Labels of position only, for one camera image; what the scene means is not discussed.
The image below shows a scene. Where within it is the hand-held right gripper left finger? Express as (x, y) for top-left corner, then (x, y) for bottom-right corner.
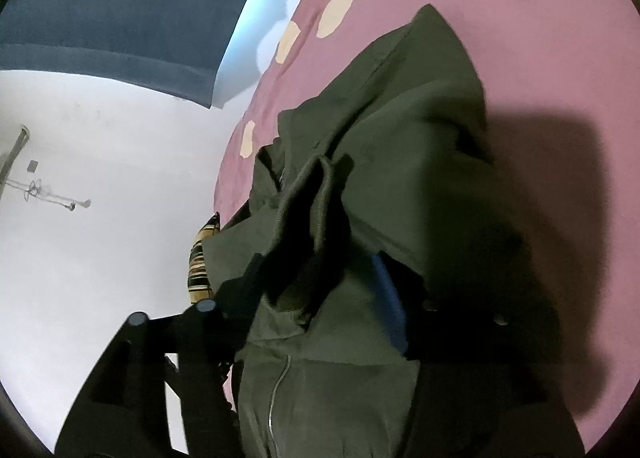
(54, 299), (242, 458)

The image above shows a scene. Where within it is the dark green zip jacket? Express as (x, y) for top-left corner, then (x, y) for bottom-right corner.
(202, 2), (551, 458)

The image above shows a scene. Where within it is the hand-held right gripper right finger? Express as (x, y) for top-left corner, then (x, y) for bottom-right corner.
(370, 250), (588, 458)

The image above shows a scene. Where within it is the pink dotted bed sheet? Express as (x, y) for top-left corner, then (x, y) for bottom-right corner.
(212, 0), (640, 458)

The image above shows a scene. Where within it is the yellow black striped cloth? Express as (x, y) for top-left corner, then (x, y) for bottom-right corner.
(187, 212), (224, 307)

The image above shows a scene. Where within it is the blue curtain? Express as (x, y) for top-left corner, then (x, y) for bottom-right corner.
(0, 0), (282, 111)

